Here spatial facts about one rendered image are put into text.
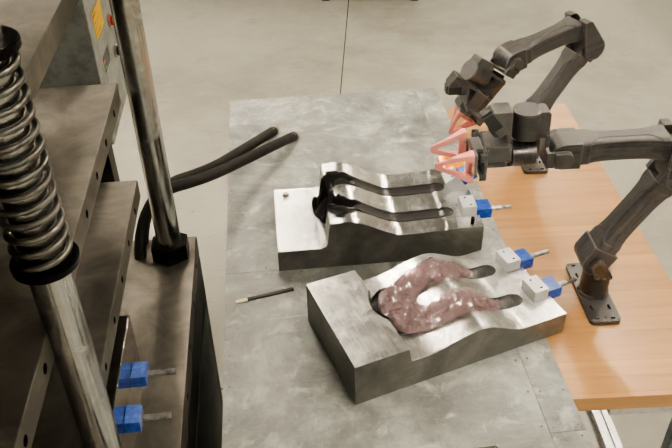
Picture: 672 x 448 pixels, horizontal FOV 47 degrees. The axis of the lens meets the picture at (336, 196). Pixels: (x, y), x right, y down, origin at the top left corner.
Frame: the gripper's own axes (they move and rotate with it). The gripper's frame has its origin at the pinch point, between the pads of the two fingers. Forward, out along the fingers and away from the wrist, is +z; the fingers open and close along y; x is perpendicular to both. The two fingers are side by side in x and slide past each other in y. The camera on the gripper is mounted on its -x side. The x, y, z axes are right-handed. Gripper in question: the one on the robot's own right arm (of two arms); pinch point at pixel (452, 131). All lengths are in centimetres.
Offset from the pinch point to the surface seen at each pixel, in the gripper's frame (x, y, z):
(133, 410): -60, 83, 52
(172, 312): -52, 47, 58
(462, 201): -2.0, 30.7, 4.6
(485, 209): 3.2, 32.8, 2.7
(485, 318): -3, 68, 10
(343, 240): -24, 37, 26
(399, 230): -13.3, 35.9, 17.1
